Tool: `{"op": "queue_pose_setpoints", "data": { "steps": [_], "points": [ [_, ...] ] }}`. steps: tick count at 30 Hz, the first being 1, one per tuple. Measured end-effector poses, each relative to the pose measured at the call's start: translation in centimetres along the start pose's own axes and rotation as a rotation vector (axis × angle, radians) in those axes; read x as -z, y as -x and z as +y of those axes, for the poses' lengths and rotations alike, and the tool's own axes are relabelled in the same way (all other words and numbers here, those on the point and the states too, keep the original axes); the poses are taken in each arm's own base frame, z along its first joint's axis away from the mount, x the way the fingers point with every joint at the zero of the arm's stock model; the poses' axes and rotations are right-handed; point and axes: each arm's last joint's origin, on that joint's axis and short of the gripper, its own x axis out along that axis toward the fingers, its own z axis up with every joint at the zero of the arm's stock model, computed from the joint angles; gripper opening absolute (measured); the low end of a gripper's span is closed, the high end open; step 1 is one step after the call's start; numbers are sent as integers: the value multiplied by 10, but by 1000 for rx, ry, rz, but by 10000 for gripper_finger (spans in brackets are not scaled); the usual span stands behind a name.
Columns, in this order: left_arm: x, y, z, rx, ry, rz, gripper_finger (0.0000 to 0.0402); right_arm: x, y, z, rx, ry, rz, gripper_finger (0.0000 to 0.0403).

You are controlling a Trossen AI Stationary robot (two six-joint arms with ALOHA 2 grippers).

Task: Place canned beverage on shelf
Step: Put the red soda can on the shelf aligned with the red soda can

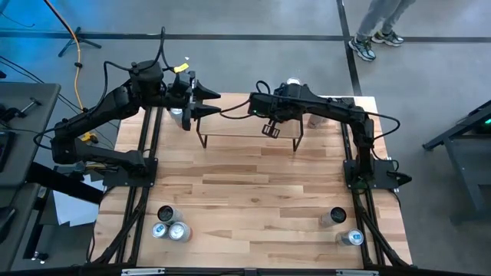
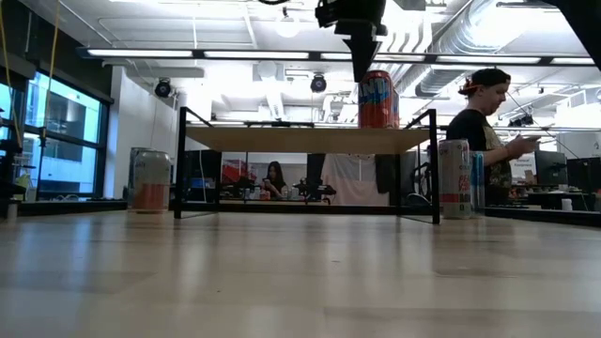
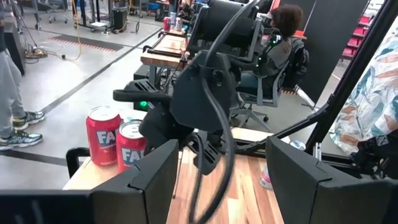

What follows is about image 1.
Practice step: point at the red Fanta can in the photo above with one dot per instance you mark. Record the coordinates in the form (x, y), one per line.
(293, 81)

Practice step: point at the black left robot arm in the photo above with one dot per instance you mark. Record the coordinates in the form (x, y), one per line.
(99, 111)

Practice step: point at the white Celsius Peach Vibe can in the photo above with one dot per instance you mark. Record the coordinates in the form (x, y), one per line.
(315, 122)
(332, 217)

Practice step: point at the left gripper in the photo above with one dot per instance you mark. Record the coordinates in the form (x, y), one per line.
(180, 90)

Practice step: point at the dark grey metal stand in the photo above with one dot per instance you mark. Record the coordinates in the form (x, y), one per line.
(464, 165)

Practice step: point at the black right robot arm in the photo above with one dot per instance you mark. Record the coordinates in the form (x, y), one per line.
(364, 145)

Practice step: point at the grey side table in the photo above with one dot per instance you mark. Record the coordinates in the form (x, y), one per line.
(42, 99)

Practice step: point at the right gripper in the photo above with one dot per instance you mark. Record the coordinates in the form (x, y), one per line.
(291, 101)

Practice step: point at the yellow table clamp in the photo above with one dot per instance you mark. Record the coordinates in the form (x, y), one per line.
(89, 137)

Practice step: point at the black tripod stand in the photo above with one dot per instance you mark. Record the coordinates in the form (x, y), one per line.
(76, 35)

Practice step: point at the white paper sheets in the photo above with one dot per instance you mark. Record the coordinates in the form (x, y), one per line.
(71, 209)

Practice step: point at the silver table bracket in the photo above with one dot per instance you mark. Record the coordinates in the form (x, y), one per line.
(356, 273)
(142, 271)

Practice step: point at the table caster wheel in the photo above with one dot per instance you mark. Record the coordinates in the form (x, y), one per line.
(38, 256)

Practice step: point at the person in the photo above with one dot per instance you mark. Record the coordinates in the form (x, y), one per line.
(377, 19)

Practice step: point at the black diagonal support beam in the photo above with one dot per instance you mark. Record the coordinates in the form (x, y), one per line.
(69, 188)

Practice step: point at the black aluminium rail frame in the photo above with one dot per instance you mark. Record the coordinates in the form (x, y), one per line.
(146, 134)

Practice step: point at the wooden shelf black frame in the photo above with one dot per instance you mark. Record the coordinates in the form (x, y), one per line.
(230, 128)

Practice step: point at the white Celsius can palm print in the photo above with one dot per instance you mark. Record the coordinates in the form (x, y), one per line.
(169, 214)

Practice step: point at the slim blue silver can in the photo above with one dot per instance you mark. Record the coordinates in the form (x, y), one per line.
(159, 230)
(351, 237)

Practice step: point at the white orange beverage can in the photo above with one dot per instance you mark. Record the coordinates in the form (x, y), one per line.
(176, 115)
(179, 232)

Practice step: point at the black clamp tool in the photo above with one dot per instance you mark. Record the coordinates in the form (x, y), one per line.
(21, 109)

